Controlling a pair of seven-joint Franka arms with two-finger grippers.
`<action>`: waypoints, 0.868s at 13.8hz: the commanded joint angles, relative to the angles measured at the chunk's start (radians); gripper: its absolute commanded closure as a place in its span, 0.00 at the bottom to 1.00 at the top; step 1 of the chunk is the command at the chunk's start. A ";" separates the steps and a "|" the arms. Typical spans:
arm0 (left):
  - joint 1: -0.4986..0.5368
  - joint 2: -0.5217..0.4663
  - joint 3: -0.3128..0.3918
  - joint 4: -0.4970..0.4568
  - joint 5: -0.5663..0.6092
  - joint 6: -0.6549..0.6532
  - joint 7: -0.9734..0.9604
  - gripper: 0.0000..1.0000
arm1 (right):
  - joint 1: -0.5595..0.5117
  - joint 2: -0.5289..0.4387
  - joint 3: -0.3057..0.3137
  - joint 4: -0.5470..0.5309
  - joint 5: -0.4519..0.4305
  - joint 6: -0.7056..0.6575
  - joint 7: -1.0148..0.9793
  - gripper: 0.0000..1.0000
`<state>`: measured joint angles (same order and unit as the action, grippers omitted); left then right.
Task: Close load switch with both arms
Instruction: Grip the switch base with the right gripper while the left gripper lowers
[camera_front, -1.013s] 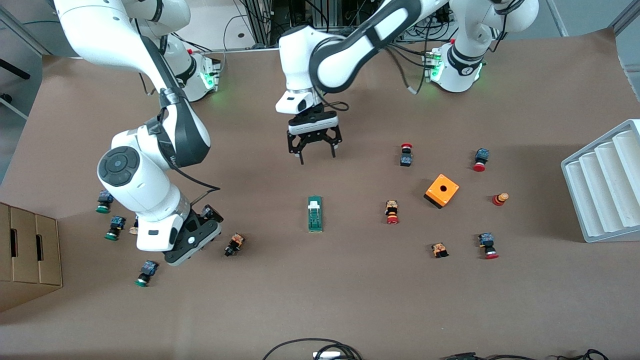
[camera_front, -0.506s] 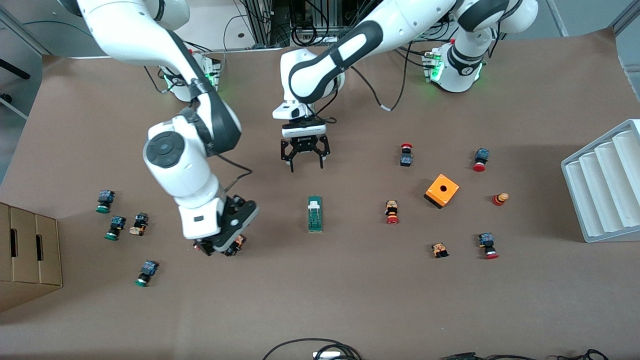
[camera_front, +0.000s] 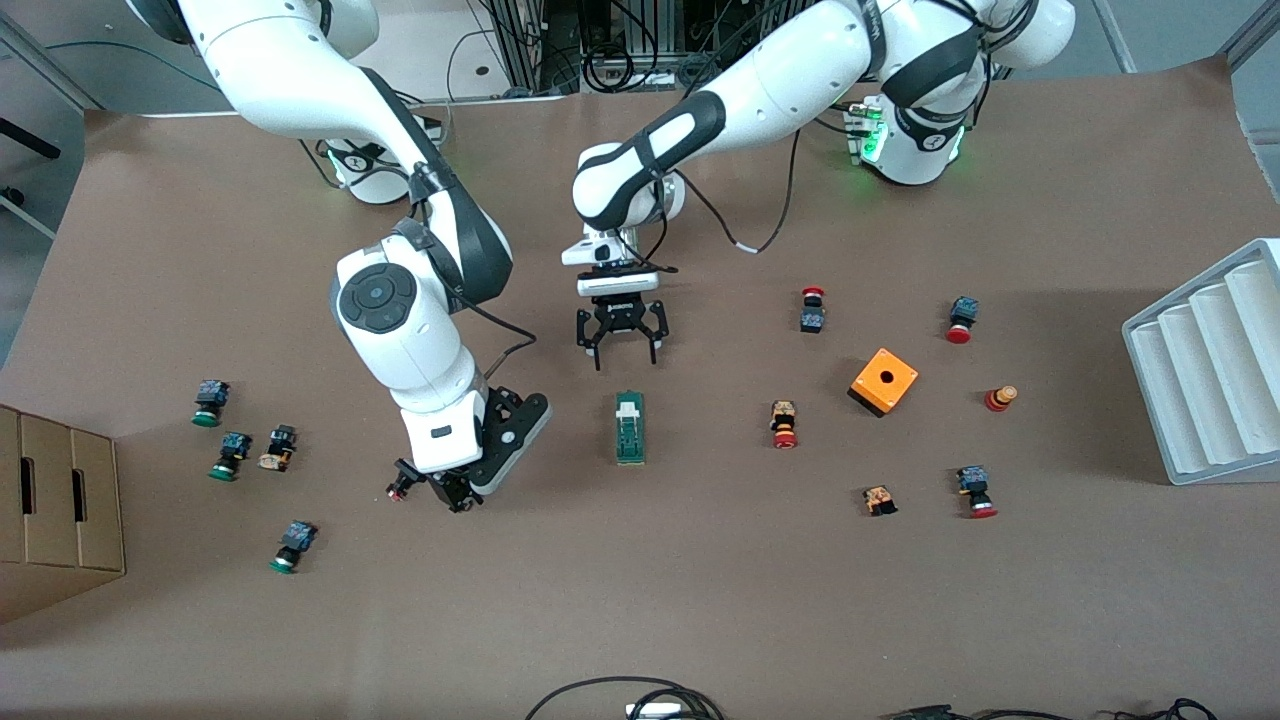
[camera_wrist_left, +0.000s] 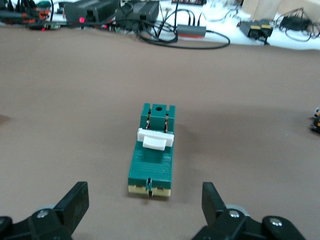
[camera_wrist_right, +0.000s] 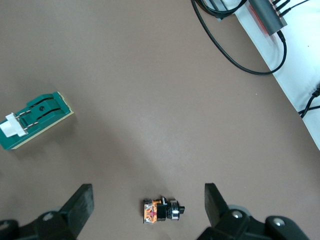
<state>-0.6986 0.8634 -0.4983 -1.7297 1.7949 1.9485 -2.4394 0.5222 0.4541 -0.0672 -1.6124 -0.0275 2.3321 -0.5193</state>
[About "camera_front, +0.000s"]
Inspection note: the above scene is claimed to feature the green load switch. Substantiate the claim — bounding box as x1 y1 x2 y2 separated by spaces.
614 391 648 466

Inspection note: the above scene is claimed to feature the green push button blue block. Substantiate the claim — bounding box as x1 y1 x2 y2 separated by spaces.
268 520 319 576
191 378 233 429
208 431 253 483

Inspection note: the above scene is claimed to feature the black push button orange block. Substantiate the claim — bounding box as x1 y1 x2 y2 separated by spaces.
257 424 299 473

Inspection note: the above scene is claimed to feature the brown cardboard box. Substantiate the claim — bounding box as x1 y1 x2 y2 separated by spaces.
0 403 127 626

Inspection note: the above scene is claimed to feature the white ridged tray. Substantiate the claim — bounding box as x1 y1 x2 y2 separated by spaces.
1121 238 1280 487

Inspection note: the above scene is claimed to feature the black metal bar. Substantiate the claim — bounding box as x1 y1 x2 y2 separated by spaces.
0 117 63 161

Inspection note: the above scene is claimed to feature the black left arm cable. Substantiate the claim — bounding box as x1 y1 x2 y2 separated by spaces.
680 130 801 256

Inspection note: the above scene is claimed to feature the orange button enclosure box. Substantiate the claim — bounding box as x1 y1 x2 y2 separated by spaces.
847 347 920 419

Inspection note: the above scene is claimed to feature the black cable loop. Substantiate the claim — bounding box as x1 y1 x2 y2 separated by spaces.
524 676 726 720

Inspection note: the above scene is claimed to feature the black coiled cable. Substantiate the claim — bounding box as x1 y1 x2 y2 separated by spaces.
583 40 636 94

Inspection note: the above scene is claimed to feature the aluminium profile frame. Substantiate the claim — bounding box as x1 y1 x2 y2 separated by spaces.
488 0 549 93

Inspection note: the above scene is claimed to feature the black cable with connector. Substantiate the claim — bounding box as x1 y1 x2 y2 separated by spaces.
880 698 1221 720

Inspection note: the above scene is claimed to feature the grey metal frame bar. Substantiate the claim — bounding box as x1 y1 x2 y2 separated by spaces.
0 188 58 242
0 12 106 113
1222 0 1280 73

